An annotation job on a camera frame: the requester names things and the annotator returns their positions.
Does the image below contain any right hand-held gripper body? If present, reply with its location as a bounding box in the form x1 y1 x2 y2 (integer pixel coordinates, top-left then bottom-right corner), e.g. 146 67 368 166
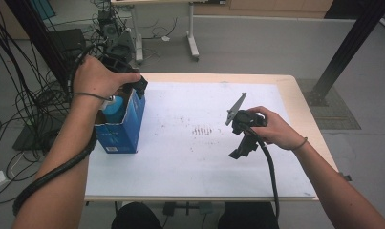
224 92 267 136

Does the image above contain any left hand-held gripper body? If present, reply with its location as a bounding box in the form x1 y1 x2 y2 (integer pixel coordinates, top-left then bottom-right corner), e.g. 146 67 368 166
98 29 142 75

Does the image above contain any blue plastic bottle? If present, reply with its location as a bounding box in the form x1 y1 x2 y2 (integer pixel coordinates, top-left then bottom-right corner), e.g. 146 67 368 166
101 94 127 125

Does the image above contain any blue cardboard box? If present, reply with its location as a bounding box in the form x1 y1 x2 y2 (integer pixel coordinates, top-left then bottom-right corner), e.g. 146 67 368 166
94 88 147 155

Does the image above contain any person's right hand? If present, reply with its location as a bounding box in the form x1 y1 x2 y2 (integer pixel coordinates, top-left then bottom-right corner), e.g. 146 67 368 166
246 105 305 151

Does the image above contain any person's left hand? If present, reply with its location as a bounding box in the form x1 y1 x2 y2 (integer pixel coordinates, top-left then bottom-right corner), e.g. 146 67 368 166
72 54 143 103

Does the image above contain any grey computer tower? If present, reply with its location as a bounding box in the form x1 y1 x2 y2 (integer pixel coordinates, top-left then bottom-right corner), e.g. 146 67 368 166
97 9 119 46

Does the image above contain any white table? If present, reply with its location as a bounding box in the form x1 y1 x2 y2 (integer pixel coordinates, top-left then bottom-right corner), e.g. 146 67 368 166
84 80 318 198

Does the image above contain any black equipment box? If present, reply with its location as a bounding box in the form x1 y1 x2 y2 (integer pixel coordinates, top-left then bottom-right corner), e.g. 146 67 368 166
48 28 88 65

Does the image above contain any person's right leg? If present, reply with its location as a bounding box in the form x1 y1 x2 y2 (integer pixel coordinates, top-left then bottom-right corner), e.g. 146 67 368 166
217 201 280 229

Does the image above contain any person's leg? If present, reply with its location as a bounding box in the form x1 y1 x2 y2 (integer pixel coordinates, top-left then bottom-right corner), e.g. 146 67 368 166
217 201 280 229
111 202 164 229

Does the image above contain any person's left leg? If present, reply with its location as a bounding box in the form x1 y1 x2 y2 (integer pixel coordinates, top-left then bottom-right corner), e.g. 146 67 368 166
111 202 164 229

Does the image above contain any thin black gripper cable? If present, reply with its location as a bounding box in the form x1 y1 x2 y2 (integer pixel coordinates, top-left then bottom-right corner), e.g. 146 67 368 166
241 122 281 221

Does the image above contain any grey hair tie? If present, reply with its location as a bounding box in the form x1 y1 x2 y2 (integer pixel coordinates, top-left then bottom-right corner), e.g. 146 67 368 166
71 92 113 102

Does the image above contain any thin wrist bracelet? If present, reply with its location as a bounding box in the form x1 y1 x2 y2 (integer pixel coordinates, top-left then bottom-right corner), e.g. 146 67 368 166
289 136 309 152

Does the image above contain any white desk frame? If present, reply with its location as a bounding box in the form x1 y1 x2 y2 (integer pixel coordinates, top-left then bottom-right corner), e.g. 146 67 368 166
110 0 201 63

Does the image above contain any black metal frame post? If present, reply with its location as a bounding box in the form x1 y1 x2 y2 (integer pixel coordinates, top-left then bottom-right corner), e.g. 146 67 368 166
3 0 78 96
306 0 385 107

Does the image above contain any bundle of black floor cables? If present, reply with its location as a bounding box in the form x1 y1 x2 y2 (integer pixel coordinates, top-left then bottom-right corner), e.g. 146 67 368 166
0 0 96 204

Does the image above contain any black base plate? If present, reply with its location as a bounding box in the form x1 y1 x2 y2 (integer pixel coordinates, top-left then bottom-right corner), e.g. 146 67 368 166
11 118 64 152

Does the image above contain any thick black corrugated cable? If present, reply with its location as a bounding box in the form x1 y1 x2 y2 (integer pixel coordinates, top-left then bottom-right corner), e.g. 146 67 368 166
11 42 100 218

